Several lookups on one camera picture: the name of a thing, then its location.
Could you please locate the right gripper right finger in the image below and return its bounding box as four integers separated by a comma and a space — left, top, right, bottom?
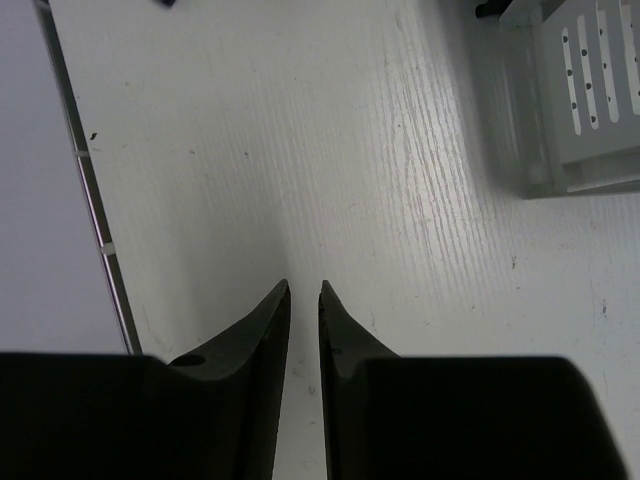
318, 283, 628, 479

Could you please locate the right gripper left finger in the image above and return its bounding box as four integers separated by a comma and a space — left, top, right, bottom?
1, 281, 291, 479

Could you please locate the white mesh organizer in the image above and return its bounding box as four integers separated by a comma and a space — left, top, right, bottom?
498, 1, 639, 196

